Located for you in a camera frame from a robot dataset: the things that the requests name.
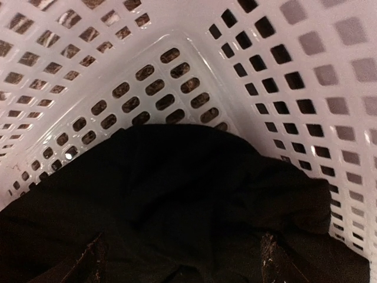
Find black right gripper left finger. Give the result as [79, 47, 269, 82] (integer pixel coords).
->
[38, 233, 106, 282]

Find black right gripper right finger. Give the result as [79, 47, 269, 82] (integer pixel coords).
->
[260, 232, 310, 283]

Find black garment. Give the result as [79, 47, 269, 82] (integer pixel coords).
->
[1, 124, 370, 282]

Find white plastic laundry basket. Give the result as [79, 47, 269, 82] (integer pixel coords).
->
[1, 1, 376, 282]

